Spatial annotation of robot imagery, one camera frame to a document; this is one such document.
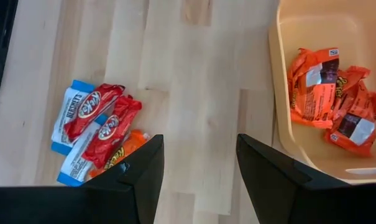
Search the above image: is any white blue Hershey's bar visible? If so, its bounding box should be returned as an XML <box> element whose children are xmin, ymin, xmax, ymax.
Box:
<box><xmin>50</xmin><ymin>79</ymin><xmax>97</xmax><ymax>156</ymax></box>
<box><xmin>56</xmin><ymin>113</ymin><xmax>110</xmax><ymax>187</ymax></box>

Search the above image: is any yellow plastic bin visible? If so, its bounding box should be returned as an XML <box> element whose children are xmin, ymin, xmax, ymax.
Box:
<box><xmin>267</xmin><ymin>0</ymin><xmax>376</xmax><ymax>185</ymax></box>

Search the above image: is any orange Reese's pack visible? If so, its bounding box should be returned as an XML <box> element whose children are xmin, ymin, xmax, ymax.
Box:
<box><xmin>323</xmin><ymin>88</ymin><xmax>376</xmax><ymax>158</ymax></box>
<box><xmin>87</xmin><ymin>129</ymin><xmax>151</xmax><ymax>180</ymax></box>
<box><xmin>329</xmin><ymin>65</ymin><xmax>372</xmax><ymax>121</ymax></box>
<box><xmin>287</xmin><ymin>47</ymin><xmax>341</xmax><ymax>130</ymax></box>

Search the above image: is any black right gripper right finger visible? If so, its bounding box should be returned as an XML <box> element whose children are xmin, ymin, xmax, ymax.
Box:
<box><xmin>236</xmin><ymin>133</ymin><xmax>376</xmax><ymax>224</ymax></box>

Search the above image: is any red KitKat bar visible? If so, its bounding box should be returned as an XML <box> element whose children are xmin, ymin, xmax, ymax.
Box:
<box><xmin>63</xmin><ymin>83</ymin><xmax>126</xmax><ymax>142</ymax></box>
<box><xmin>81</xmin><ymin>95</ymin><xmax>143</xmax><ymax>169</ymax></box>

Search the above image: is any black aluminium table frame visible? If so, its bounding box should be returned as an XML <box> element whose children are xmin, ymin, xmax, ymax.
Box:
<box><xmin>0</xmin><ymin>0</ymin><xmax>19</xmax><ymax>138</ymax></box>

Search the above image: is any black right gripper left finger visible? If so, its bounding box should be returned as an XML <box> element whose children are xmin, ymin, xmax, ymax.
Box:
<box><xmin>0</xmin><ymin>134</ymin><xmax>165</xmax><ymax>224</ymax></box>

